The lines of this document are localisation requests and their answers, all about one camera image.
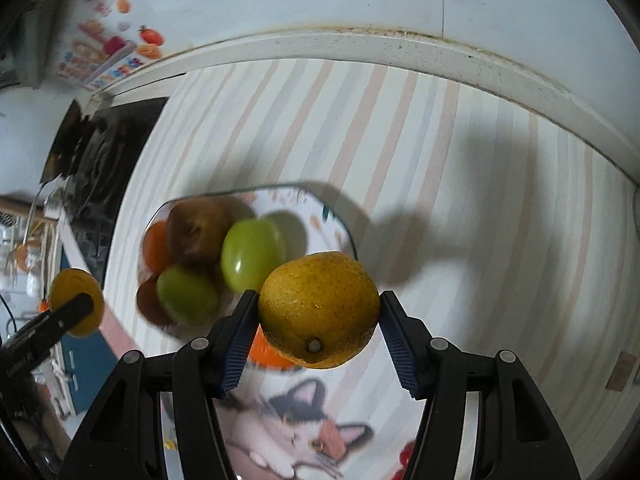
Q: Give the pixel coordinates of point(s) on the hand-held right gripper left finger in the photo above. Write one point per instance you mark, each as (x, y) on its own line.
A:
(240, 345)

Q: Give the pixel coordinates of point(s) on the colourful wall sticker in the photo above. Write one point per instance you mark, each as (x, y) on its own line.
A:
(105, 55)

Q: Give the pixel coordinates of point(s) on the blue kitchen cabinet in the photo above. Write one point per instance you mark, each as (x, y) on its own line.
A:
(80, 360)

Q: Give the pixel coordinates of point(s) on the oval floral ceramic plate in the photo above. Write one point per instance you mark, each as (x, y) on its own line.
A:
(305, 205)

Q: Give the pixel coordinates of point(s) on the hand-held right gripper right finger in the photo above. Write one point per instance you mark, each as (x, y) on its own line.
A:
(402, 355)

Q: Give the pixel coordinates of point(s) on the striped table mat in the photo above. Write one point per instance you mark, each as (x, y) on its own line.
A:
(450, 185)

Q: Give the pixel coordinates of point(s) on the dish rack with dishes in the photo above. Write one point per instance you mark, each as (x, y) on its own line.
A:
(25, 255)

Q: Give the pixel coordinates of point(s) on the black gas stove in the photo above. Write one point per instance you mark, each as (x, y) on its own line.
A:
(100, 160)

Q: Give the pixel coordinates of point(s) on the small orange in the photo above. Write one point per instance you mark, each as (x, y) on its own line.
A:
(43, 305)

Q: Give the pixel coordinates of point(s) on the yellow mandarin orange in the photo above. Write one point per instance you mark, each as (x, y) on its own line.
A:
(75, 282)
(320, 305)

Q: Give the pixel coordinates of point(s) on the dark brown fruit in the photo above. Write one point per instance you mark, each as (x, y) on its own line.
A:
(150, 302)
(195, 232)

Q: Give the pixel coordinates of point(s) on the small brown card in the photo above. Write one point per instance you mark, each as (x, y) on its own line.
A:
(620, 370)

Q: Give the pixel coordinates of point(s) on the cat-shaped coaster mat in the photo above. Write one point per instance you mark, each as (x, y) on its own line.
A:
(290, 435)

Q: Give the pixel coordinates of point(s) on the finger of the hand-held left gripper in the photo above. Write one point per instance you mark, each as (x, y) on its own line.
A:
(70, 310)

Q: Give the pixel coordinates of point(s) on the green apple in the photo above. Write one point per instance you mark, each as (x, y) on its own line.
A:
(252, 252)
(187, 295)

